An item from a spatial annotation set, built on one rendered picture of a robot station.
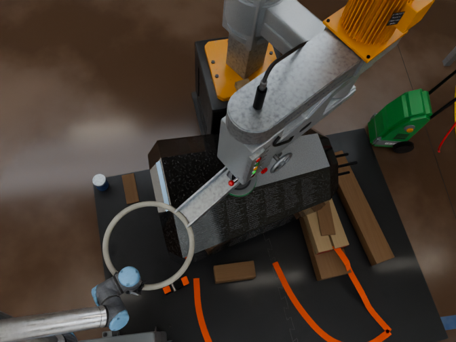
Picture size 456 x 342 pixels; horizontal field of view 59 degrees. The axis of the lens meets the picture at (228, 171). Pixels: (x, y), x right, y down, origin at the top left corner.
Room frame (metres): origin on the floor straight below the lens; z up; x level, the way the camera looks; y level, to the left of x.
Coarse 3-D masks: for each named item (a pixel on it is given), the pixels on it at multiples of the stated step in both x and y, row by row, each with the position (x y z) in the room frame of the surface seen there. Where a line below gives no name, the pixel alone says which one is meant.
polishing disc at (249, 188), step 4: (228, 172) 0.91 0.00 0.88; (228, 176) 0.88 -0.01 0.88; (252, 180) 0.89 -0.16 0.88; (248, 184) 0.86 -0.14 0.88; (252, 184) 0.86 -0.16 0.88; (236, 188) 0.82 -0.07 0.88; (240, 188) 0.82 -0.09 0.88; (244, 188) 0.83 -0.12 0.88; (248, 188) 0.83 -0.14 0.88; (252, 188) 0.84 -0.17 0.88; (232, 192) 0.79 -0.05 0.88; (236, 192) 0.79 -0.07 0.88; (240, 192) 0.80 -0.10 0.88; (244, 192) 0.80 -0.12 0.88; (248, 192) 0.81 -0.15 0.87
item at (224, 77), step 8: (224, 40) 1.96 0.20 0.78; (208, 48) 1.86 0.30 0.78; (216, 48) 1.88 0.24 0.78; (224, 48) 1.89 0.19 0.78; (272, 48) 1.97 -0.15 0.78; (208, 56) 1.79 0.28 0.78; (216, 56) 1.81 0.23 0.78; (224, 56) 1.82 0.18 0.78; (272, 56) 1.90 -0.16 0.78; (208, 64) 1.75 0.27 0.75; (216, 64) 1.74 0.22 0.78; (224, 64) 1.75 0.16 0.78; (264, 64) 1.81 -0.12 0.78; (216, 72) 1.68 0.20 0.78; (224, 72) 1.69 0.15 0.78; (232, 72) 1.70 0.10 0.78; (256, 72) 1.74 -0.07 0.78; (216, 80) 1.61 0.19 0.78; (224, 80) 1.62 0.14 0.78; (232, 80) 1.63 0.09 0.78; (216, 88) 1.55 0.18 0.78; (224, 88) 1.56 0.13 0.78; (232, 88) 1.57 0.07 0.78; (224, 96) 1.49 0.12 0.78
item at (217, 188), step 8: (224, 168) 0.86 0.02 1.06; (216, 176) 0.81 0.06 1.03; (224, 176) 0.83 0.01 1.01; (208, 184) 0.77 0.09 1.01; (216, 184) 0.78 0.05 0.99; (224, 184) 0.79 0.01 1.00; (200, 192) 0.72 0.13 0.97; (208, 192) 0.73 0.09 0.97; (216, 192) 0.74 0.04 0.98; (224, 192) 0.74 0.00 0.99; (192, 200) 0.67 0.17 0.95; (200, 200) 0.68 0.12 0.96; (208, 200) 0.68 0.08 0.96; (216, 200) 0.68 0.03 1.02; (176, 208) 0.60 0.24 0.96; (184, 208) 0.62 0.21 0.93; (192, 208) 0.63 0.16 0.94; (200, 208) 0.63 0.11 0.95; (208, 208) 0.63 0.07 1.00; (192, 216) 0.58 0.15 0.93; (200, 216) 0.58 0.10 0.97; (192, 224) 0.54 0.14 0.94
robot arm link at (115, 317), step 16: (112, 304) 0.04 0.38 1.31; (0, 320) -0.08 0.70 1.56; (16, 320) -0.08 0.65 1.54; (32, 320) -0.07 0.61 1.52; (48, 320) -0.06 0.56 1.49; (64, 320) -0.05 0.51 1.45; (80, 320) -0.04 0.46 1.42; (96, 320) -0.03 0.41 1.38; (112, 320) -0.02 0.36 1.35; (0, 336) -0.13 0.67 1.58; (16, 336) -0.13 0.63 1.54; (32, 336) -0.12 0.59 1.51; (48, 336) -0.11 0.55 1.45
